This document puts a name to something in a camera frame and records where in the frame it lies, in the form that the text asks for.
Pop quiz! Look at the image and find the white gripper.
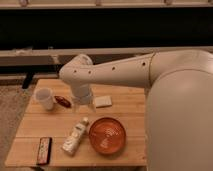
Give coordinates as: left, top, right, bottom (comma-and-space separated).
70, 84, 94, 113

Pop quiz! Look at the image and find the orange ceramic bowl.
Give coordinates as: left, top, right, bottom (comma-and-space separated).
89, 117, 126, 155

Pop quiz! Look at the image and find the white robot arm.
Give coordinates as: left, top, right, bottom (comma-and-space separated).
59, 50, 213, 171

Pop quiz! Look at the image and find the white sponge block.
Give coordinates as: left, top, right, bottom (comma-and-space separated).
94, 96, 112, 108

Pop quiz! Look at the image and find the dark red snack packet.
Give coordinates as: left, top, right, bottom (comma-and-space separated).
55, 96, 71, 108

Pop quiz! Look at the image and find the wooden table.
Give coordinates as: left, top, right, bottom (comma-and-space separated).
5, 85, 146, 167

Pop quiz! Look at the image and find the white plastic bottle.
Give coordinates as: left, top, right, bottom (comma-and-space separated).
62, 117, 89, 156

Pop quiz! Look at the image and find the white plastic cup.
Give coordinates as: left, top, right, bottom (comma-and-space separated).
34, 88, 54, 110

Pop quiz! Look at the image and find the grey horizontal rail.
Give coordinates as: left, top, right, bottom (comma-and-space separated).
0, 46, 213, 66

